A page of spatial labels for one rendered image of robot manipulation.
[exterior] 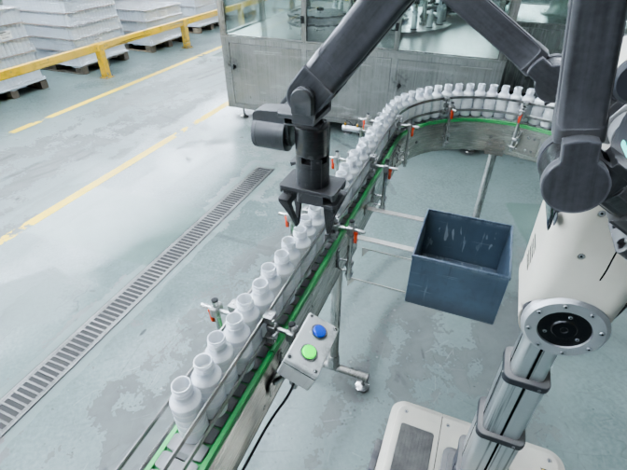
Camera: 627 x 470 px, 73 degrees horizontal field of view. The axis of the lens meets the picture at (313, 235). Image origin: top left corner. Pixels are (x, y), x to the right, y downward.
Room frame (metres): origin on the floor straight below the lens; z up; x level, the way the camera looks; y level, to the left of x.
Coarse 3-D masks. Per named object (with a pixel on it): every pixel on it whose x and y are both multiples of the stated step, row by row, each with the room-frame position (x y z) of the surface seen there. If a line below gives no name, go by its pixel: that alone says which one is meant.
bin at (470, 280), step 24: (408, 216) 1.37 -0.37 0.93; (432, 216) 1.38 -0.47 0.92; (456, 216) 1.35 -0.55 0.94; (360, 240) 1.22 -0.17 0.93; (432, 240) 1.38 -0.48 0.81; (456, 240) 1.34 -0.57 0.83; (480, 240) 1.31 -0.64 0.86; (504, 240) 1.28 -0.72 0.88; (432, 264) 1.08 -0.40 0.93; (456, 264) 1.06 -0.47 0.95; (480, 264) 1.30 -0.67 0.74; (504, 264) 1.16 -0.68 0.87; (408, 288) 1.11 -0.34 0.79; (432, 288) 1.08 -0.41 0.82; (456, 288) 1.05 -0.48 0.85; (480, 288) 1.02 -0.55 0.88; (504, 288) 1.00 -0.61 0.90; (456, 312) 1.04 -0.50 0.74; (480, 312) 1.01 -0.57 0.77
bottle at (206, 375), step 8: (200, 360) 0.53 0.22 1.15; (208, 360) 0.53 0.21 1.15; (200, 368) 0.50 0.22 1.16; (208, 368) 0.51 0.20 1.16; (216, 368) 0.53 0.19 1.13; (192, 376) 0.51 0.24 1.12; (200, 376) 0.50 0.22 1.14; (208, 376) 0.50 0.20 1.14; (216, 376) 0.51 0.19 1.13; (200, 384) 0.49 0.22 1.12; (208, 384) 0.49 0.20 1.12; (216, 384) 0.50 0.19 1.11; (208, 392) 0.49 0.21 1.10; (224, 392) 0.52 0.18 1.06; (216, 400) 0.50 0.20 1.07; (224, 400) 0.51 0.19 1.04; (208, 408) 0.49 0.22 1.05; (216, 408) 0.49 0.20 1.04; (224, 408) 0.50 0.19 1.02; (208, 416) 0.49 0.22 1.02
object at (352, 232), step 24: (408, 144) 1.91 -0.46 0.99; (336, 168) 1.57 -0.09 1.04; (384, 168) 1.48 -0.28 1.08; (384, 192) 1.49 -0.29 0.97; (288, 216) 1.14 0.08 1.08; (336, 216) 1.09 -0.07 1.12; (336, 264) 1.10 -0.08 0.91; (216, 312) 0.72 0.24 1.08; (264, 336) 0.68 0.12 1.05; (288, 336) 0.65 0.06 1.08
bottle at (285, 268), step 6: (276, 252) 0.86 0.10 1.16; (282, 252) 0.86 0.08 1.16; (276, 258) 0.84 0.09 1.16; (282, 258) 0.83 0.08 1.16; (288, 258) 0.84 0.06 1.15; (276, 264) 0.84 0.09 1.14; (282, 264) 0.83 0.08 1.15; (288, 264) 0.84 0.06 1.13; (276, 270) 0.83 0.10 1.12; (282, 270) 0.83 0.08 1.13; (288, 270) 0.83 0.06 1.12; (282, 276) 0.82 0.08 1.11; (288, 276) 0.82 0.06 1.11; (282, 282) 0.82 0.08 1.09; (294, 282) 0.85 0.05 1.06; (288, 288) 0.82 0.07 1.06; (294, 288) 0.85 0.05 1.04; (288, 294) 0.82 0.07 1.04
